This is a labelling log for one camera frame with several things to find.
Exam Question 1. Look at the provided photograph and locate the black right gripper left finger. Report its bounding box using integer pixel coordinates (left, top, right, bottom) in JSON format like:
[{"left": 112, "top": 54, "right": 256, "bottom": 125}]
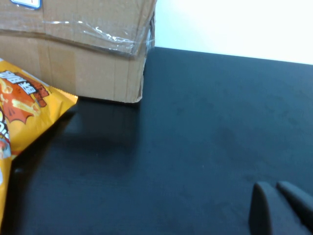
[{"left": 248, "top": 182, "right": 309, "bottom": 235}]

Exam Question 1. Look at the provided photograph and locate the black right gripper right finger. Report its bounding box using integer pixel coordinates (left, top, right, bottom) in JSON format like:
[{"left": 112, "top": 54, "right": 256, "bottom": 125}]
[{"left": 276, "top": 180, "right": 313, "bottom": 230}]

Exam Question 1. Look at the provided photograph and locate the large yellow snack bag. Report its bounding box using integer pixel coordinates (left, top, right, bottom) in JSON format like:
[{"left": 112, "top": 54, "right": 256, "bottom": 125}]
[{"left": 0, "top": 58, "right": 79, "bottom": 222}]

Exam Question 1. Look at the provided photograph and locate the black table mat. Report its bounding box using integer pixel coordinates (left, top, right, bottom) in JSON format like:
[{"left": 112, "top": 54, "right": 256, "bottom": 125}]
[{"left": 0, "top": 46, "right": 313, "bottom": 235}]

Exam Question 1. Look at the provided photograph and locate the taped open cardboard box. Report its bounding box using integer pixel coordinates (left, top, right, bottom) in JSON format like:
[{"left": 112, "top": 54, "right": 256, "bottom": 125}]
[{"left": 0, "top": 0, "right": 157, "bottom": 104}]

